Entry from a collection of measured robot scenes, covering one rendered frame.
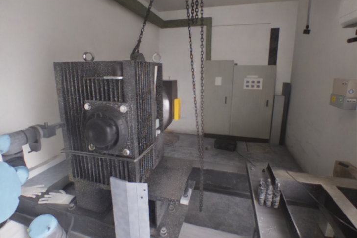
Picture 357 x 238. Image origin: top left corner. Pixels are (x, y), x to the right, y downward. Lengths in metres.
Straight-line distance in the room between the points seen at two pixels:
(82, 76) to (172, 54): 3.36
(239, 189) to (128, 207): 1.21
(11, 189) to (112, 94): 0.61
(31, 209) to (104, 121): 1.19
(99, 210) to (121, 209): 0.38
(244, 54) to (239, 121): 1.42
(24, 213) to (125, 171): 1.16
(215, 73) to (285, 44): 1.49
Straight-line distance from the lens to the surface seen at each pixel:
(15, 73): 1.90
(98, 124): 0.94
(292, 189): 1.98
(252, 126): 4.05
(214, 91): 3.88
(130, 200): 0.95
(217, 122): 4.02
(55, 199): 1.63
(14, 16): 1.98
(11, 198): 0.52
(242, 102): 3.91
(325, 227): 2.19
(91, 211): 1.42
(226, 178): 1.87
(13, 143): 1.06
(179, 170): 1.26
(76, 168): 1.31
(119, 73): 0.93
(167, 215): 1.29
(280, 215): 1.44
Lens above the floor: 1.56
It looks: 11 degrees down
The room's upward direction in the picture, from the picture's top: straight up
